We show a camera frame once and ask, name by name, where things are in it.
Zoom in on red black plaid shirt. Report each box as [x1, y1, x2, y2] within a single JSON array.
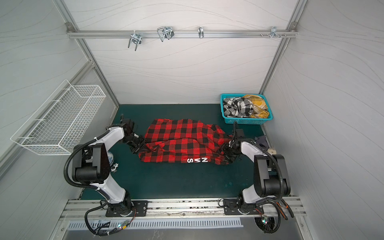
[[138, 119, 235, 165]]

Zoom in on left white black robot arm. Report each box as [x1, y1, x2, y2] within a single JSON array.
[[64, 119, 145, 217]]

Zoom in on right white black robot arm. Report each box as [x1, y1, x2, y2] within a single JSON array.
[[222, 122, 291, 219]]

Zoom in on blue white ceramic bowl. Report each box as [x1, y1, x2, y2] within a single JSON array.
[[107, 152, 114, 166]]

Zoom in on teal plastic basket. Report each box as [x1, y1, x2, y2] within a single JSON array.
[[220, 94, 273, 125]]

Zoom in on dark grey plastic part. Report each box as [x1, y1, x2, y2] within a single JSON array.
[[255, 136, 270, 151]]

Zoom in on small metal clip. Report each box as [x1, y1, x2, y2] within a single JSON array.
[[111, 163, 119, 173]]

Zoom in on grey black plaid shirt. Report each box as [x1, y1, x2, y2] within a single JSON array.
[[222, 97, 254, 118]]

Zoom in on yellow plaid shirt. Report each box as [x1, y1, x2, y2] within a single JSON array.
[[244, 95, 270, 119]]

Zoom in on metal u-bolt clamp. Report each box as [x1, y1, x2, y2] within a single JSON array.
[[128, 33, 142, 51], [157, 26, 175, 42]]

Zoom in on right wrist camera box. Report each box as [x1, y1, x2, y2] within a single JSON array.
[[234, 129, 245, 140]]

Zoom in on orange handled pliers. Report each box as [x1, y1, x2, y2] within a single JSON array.
[[277, 199, 295, 221]]

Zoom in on white slotted cable duct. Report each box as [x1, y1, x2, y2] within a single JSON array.
[[67, 218, 244, 231]]

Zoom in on white wire basket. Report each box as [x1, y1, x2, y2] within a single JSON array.
[[10, 80, 106, 156]]

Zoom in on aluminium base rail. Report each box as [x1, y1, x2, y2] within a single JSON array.
[[59, 196, 307, 221]]

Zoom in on horizontal aluminium rail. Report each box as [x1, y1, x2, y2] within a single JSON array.
[[67, 29, 298, 39]]

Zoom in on small metal bracket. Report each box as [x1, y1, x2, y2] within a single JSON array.
[[198, 27, 204, 39]]

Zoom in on metal hook bracket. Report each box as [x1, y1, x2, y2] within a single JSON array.
[[260, 27, 287, 39]]

